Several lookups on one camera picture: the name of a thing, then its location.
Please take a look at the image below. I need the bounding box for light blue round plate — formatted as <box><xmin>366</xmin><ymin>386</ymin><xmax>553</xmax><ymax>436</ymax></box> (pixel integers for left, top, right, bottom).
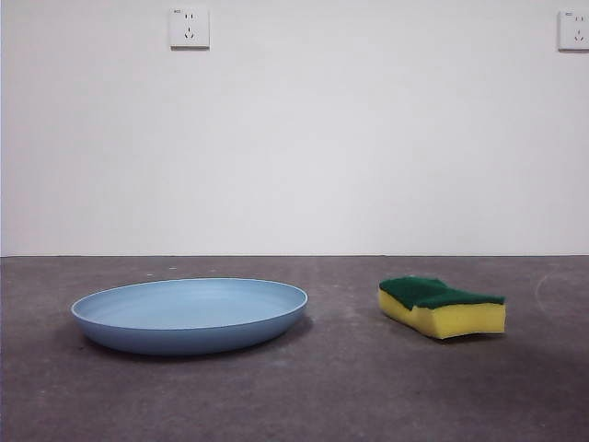
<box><xmin>70</xmin><ymin>277</ymin><xmax>309</xmax><ymax>356</ymax></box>

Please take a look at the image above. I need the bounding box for white wall socket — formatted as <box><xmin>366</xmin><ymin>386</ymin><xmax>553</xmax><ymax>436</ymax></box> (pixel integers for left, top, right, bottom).
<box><xmin>169</xmin><ymin>6</ymin><xmax>211</xmax><ymax>51</ymax></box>
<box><xmin>557</xmin><ymin>9</ymin><xmax>589</xmax><ymax>52</ymax></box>

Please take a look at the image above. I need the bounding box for yellow sponge with green pad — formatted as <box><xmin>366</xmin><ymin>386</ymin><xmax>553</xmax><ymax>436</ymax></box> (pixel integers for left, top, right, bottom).
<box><xmin>377</xmin><ymin>274</ymin><xmax>507</xmax><ymax>341</ymax></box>

